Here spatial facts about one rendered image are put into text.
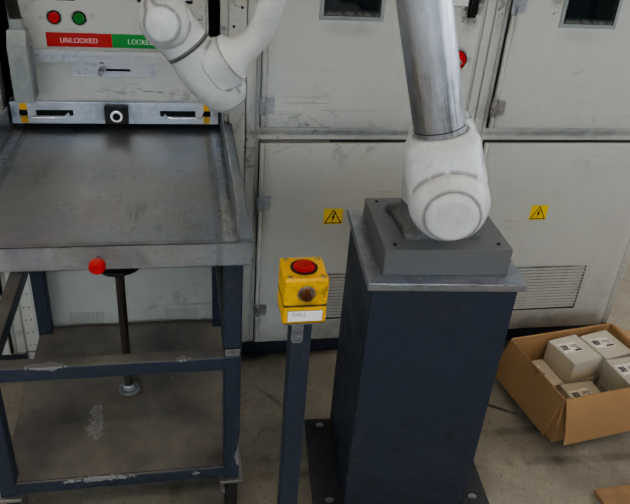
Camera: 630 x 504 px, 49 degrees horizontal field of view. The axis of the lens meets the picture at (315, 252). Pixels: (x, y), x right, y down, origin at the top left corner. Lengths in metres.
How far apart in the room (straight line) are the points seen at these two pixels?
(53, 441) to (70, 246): 0.70
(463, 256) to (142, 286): 1.12
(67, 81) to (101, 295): 0.71
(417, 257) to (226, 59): 0.58
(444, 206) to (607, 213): 1.34
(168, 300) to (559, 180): 1.33
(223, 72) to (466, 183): 0.56
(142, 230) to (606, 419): 1.54
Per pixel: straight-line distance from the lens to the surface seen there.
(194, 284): 2.29
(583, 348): 2.52
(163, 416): 2.01
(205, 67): 1.52
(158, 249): 1.43
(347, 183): 2.15
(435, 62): 1.29
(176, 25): 1.46
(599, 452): 2.40
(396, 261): 1.53
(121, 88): 1.97
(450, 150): 1.32
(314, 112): 2.04
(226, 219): 1.51
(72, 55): 1.92
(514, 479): 2.22
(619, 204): 2.58
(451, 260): 1.56
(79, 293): 2.32
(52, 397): 2.12
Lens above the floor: 1.56
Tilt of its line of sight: 30 degrees down
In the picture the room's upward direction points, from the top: 5 degrees clockwise
